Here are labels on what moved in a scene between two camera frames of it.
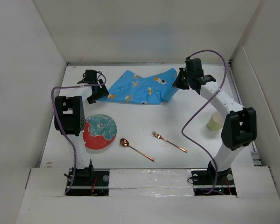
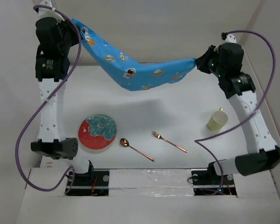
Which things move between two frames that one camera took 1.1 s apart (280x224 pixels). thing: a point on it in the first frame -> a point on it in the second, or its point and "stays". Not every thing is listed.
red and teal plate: x=100 y=131 stays
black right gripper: x=177 y=83 -> x=200 y=60
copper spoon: x=125 y=143 stays
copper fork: x=159 y=137 stays
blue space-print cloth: x=129 y=87 -> x=129 y=74
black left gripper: x=102 y=93 -> x=66 y=24
